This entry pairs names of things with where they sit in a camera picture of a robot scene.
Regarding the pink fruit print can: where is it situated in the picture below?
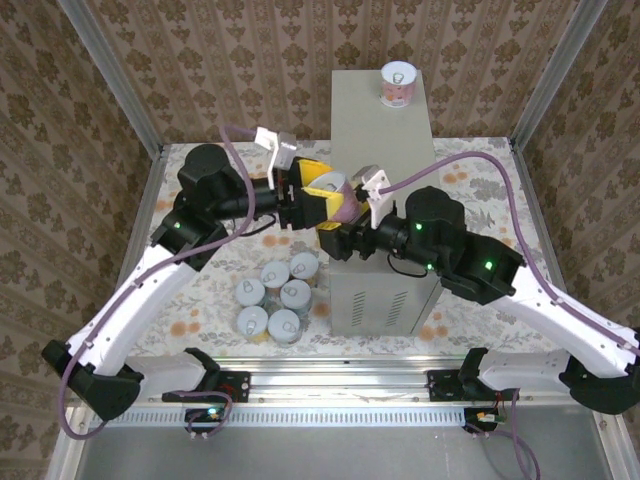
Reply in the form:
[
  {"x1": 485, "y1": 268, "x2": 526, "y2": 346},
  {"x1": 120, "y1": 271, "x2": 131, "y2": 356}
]
[
  {"x1": 305, "y1": 170, "x2": 365, "y2": 227},
  {"x1": 378, "y1": 60, "x2": 420, "y2": 109}
]

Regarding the grey metal cabinet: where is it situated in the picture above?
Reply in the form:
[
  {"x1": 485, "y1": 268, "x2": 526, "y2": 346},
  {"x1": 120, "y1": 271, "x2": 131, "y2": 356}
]
[{"x1": 329, "y1": 68, "x2": 444, "y2": 337}]

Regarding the floral print tablecloth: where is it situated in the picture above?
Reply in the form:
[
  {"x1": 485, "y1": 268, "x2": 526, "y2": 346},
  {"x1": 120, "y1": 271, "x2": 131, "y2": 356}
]
[{"x1": 133, "y1": 135, "x2": 576, "y2": 359}]

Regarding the small controller board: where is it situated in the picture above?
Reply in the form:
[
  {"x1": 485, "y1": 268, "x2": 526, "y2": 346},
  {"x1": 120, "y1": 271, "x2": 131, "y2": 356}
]
[
  {"x1": 463, "y1": 407, "x2": 507, "y2": 434},
  {"x1": 183, "y1": 405, "x2": 225, "y2": 432}
]

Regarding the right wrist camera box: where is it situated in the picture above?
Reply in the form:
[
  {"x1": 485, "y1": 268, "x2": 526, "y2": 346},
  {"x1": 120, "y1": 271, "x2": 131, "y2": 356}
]
[{"x1": 351, "y1": 165, "x2": 390, "y2": 227}]

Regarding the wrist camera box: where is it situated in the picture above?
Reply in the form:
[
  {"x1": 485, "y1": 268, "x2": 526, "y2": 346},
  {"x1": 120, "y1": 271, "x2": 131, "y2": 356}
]
[
  {"x1": 253, "y1": 126, "x2": 300, "y2": 192},
  {"x1": 351, "y1": 165, "x2": 390, "y2": 227}
]

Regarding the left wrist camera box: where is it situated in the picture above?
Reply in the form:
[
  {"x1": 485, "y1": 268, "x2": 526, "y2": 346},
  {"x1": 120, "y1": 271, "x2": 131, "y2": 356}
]
[{"x1": 253, "y1": 126, "x2": 300, "y2": 192}]

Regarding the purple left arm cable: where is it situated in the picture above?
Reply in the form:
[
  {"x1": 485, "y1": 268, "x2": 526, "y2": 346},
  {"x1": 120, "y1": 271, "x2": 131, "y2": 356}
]
[{"x1": 58, "y1": 124, "x2": 264, "y2": 442}]

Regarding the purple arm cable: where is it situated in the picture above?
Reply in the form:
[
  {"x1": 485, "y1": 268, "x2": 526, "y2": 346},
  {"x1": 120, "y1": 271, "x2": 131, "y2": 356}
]
[
  {"x1": 384, "y1": 152, "x2": 640, "y2": 351},
  {"x1": 58, "y1": 124, "x2": 264, "y2": 442}
]

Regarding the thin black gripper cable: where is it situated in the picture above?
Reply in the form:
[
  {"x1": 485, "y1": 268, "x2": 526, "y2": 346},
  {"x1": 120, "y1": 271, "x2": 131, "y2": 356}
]
[{"x1": 219, "y1": 213, "x2": 279, "y2": 239}]

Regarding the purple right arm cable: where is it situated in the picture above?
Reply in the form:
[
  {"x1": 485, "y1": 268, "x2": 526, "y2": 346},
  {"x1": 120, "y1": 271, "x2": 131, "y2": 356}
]
[{"x1": 384, "y1": 152, "x2": 640, "y2": 351}]

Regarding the aluminium frame post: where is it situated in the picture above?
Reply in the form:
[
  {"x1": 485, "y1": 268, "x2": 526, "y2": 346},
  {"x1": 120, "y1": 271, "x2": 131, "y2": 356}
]
[
  {"x1": 508, "y1": 0, "x2": 610, "y2": 150},
  {"x1": 55, "y1": 0, "x2": 166, "y2": 156}
]

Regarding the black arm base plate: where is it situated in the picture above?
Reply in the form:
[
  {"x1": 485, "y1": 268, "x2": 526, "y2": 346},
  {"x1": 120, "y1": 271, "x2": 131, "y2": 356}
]
[
  {"x1": 160, "y1": 369, "x2": 252, "y2": 404},
  {"x1": 425, "y1": 369, "x2": 469, "y2": 401}
]

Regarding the slotted white cable duct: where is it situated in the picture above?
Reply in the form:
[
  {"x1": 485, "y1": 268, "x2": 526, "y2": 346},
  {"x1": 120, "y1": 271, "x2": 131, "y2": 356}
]
[{"x1": 87, "y1": 403, "x2": 471, "y2": 427}]

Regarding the purple board cable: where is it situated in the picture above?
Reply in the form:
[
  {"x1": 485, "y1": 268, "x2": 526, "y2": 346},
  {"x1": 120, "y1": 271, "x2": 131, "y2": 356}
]
[
  {"x1": 185, "y1": 392, "x2": 235, "y2": 442},
  {"x1": 469, "y1": 392, "x2": 540, "y2": 480}
]

